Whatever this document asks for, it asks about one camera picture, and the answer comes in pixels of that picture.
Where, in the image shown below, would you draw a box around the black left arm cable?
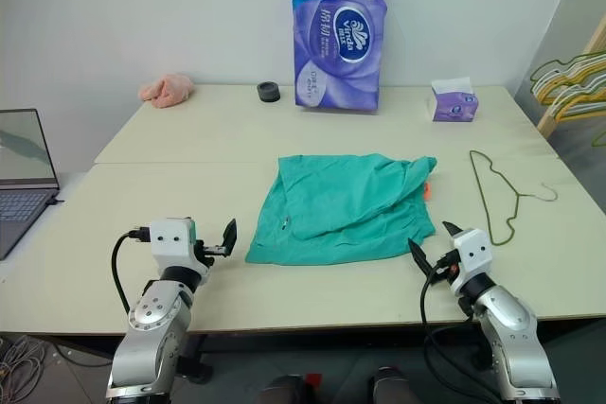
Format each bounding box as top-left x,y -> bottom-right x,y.
111,227 -> 153,316

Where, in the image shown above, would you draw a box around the olive wire hanger on rack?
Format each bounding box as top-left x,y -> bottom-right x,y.
528,50 -> 606,94

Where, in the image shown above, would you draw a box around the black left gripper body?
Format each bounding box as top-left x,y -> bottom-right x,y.
191,240 -> 228,269

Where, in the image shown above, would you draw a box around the green shorts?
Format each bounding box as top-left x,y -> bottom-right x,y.
244,152 -> 439,268

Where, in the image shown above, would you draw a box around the olive green wire hanger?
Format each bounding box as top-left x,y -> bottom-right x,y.
469,149 -> 560,247

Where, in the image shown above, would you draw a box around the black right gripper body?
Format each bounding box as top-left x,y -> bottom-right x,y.
429,248 -> 463,286

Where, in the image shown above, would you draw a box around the grey floor cable bundle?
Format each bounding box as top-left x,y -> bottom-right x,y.
0,333 -> 49,395

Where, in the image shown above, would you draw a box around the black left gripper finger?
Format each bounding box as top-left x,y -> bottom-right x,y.
222,218 -> 239,257

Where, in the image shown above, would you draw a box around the black round cap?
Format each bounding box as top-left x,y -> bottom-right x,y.
256,81 -> 283,105

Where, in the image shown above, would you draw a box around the black table leg base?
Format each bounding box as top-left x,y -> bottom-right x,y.
177,331 -> 215,382

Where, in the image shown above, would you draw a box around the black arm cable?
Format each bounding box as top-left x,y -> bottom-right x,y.
419,252 -> 496,379
111,227 -> 153,316

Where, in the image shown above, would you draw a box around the yellow wire hanger on rack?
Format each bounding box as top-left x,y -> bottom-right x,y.
538,75 -> 606,125

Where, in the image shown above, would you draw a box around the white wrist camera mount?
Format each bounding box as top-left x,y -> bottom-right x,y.
149,217 -> 210,278
446,228 -> 494,294

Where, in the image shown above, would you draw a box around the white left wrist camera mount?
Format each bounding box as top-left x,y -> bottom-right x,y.
149,217 -> 210,278

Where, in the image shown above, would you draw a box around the white wire hanger on rack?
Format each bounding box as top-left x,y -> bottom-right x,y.
533,65 -> 606,108

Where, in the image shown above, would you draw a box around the large purple tissue bag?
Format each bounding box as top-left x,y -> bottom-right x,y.
289,0 -> 391,115

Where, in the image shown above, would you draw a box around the small purple tissue pack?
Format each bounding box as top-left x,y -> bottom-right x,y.
426,76 -> 479,124

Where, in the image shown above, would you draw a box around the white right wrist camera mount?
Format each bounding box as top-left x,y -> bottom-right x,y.
446,228 -> 494,294

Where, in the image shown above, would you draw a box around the light wooden hanger rack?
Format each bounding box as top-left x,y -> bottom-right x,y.
536,12 -> 606,141

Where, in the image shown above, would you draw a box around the pink cloth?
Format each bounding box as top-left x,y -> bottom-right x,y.
137,72 -> 197,110

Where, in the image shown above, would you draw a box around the grey laptop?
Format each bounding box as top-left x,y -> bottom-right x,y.
0,108 -> 62,261

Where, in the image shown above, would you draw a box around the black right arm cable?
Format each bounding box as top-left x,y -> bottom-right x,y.
419,252 -> 496,379

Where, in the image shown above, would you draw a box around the dark rounded shape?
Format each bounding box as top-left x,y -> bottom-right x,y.
258,374 -> 314,404
367,365 -> 423,404

